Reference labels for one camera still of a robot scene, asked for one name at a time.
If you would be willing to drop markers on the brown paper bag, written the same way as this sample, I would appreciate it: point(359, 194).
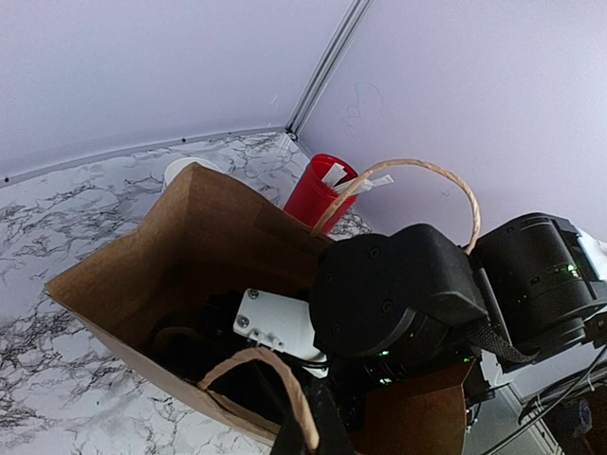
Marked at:
point(164, 298)

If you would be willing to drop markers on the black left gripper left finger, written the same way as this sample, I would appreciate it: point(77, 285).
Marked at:
point(290, 439)

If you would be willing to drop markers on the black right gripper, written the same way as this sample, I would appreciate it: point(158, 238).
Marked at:
point(394, 306)

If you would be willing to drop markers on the right aluminium frame post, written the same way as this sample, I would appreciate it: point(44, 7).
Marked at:
point(328, 63)

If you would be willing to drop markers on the red utensil cup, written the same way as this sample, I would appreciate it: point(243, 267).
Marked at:
point(324, 179)

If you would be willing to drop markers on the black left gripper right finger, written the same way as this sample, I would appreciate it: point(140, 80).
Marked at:
point(334, 439)

